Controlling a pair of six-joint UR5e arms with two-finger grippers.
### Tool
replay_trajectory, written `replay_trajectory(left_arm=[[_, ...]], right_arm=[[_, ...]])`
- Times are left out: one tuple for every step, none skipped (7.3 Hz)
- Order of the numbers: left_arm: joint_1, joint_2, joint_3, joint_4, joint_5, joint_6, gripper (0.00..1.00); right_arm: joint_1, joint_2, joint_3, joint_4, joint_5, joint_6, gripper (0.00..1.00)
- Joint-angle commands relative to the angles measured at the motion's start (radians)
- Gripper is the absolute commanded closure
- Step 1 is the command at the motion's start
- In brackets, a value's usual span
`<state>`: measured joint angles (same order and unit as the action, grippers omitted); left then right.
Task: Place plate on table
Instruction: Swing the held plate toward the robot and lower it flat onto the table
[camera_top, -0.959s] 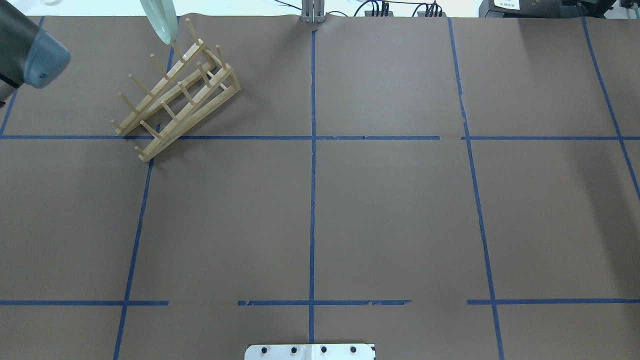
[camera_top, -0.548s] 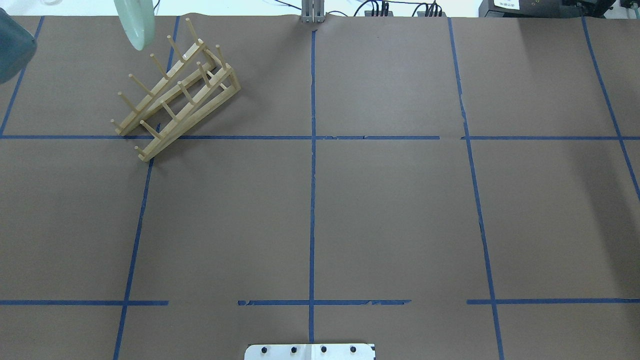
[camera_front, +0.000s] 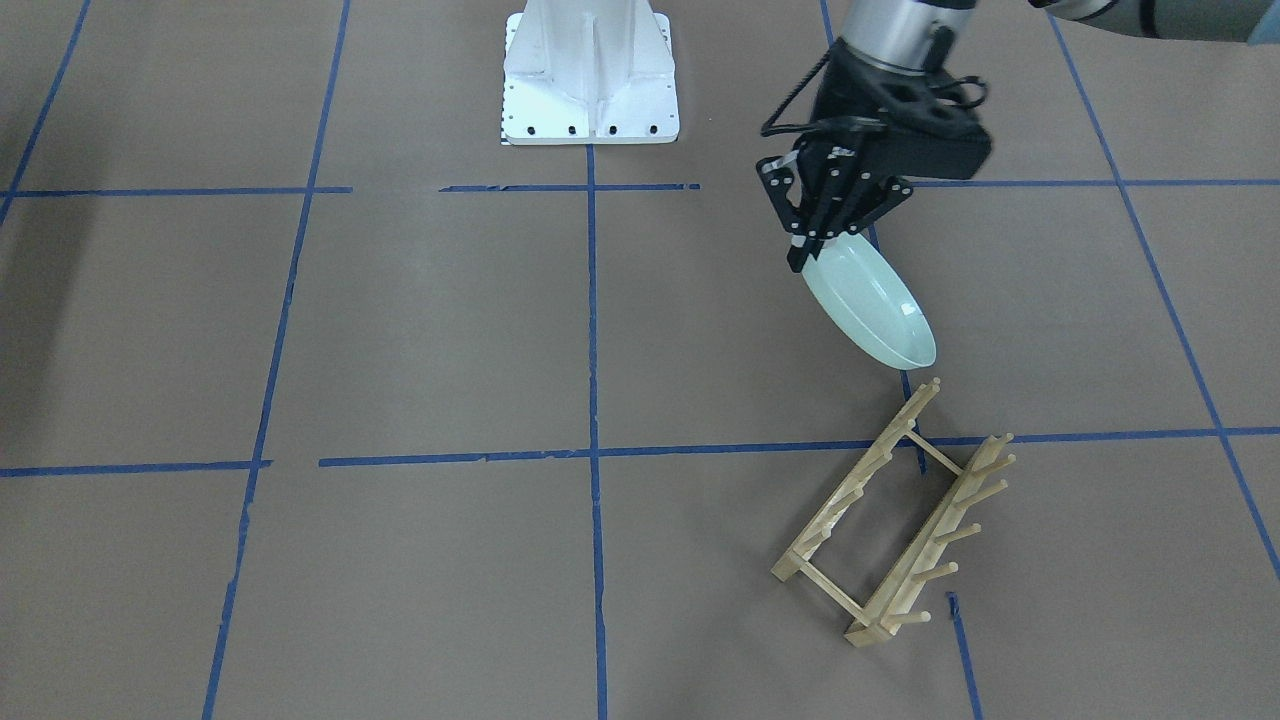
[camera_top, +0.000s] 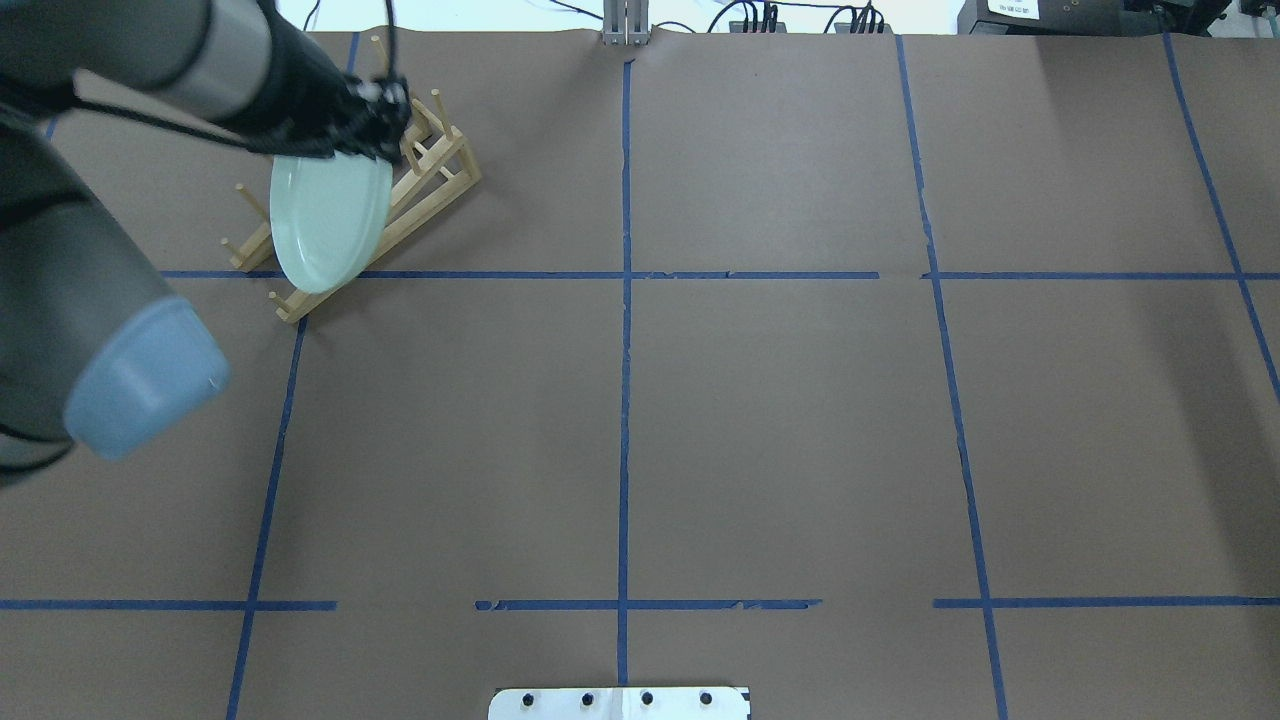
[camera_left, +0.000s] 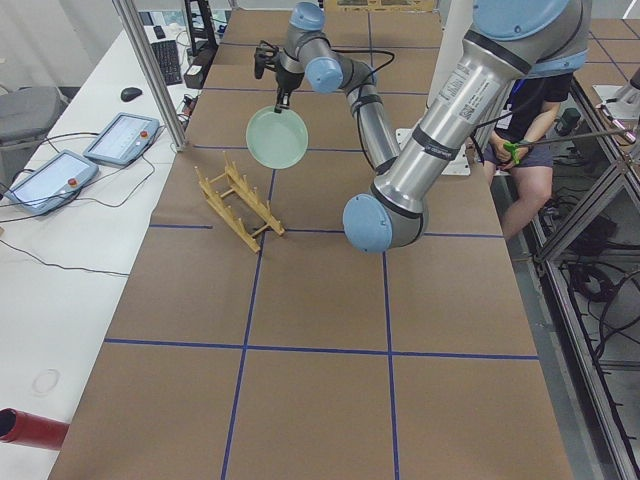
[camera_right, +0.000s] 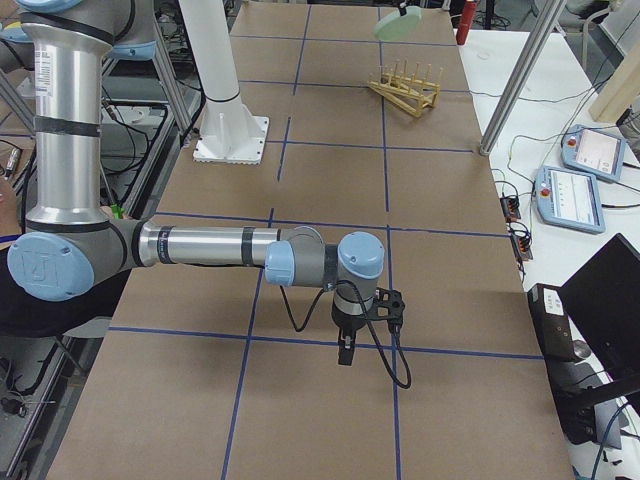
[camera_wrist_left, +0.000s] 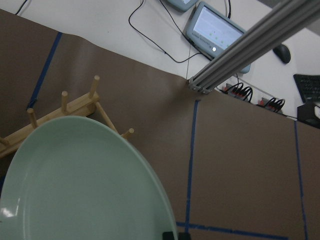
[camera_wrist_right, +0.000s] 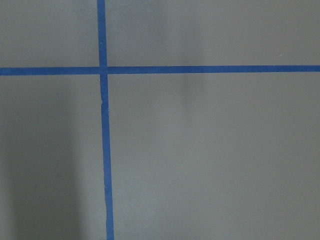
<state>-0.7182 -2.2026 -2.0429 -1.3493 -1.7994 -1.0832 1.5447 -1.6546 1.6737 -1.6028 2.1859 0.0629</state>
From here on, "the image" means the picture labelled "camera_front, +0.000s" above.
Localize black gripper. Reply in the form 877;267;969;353
755;45;995;274

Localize light green plate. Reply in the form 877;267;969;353
801;233;937;372

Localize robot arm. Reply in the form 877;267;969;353
756;1;995;273

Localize wooden dish rack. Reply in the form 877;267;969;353
771;378;1016;648

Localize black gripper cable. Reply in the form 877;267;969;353
760;40;991;141

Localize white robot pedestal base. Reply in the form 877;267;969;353
500;1;681;146

